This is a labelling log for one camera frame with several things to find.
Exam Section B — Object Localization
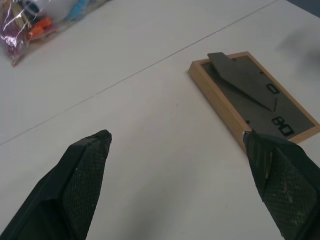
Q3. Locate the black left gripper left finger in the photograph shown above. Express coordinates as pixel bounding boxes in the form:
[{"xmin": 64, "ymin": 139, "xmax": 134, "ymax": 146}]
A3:
[{"xmin": 0, "ymin": 129, "xmax": 113, "ymax": 240}]

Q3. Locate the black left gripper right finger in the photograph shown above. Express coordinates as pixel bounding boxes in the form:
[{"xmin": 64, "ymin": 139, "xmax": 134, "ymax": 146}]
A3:
[{"xmin": 242, "ymin": 128, "xmax": 320, "ymax": 240}]

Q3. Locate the clear plastic bag of toys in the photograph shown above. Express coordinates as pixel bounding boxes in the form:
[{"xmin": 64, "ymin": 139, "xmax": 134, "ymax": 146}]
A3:
[{"xmin": 0, "ymin": 0, "xmax": 111, "ymax": 68}]

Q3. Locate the wooden framed puzzle board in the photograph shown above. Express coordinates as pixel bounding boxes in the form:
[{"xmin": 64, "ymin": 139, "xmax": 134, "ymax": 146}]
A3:
[{"xmin": 187, "ymin": 51, "xmax": 320, "ymax": 153}]

